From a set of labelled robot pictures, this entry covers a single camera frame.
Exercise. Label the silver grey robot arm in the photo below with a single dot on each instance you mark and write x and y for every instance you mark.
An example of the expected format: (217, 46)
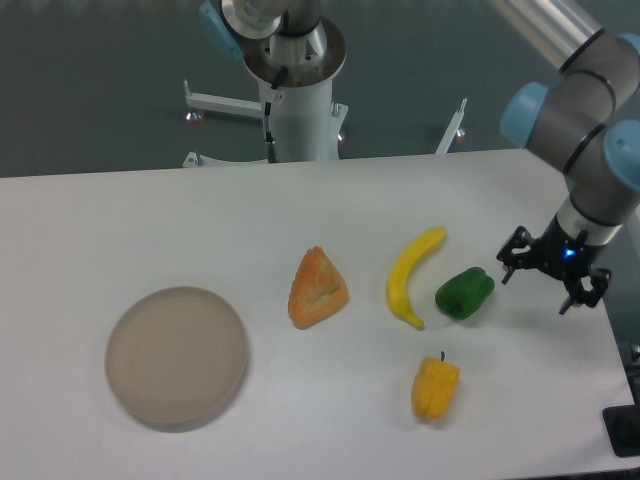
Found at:
(566, 125)

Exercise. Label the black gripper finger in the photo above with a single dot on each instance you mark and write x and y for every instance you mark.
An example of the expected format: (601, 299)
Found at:
(519, 252)
(587, 290)

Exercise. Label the orange bread wedge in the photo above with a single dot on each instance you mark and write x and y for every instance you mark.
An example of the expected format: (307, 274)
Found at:
(318, 290)

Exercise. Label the yellow banana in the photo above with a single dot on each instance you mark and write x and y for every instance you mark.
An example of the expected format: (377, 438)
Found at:
(396, 288)

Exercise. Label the green bell pepper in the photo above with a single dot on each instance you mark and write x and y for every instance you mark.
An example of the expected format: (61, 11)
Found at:
(464, 294)

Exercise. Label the yellow bell pepper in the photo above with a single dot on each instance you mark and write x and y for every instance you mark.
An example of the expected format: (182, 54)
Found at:
(433, 387)

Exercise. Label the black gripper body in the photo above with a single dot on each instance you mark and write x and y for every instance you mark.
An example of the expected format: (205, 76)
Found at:
(561, 256)

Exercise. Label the beige round plate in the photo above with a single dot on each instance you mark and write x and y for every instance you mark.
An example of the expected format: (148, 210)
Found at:
(176, 358)

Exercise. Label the black clamp at table edge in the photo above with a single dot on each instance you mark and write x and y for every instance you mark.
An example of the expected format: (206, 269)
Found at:
(622, 426)

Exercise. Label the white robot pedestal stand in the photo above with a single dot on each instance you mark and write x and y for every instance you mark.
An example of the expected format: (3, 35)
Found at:
(294, 55)

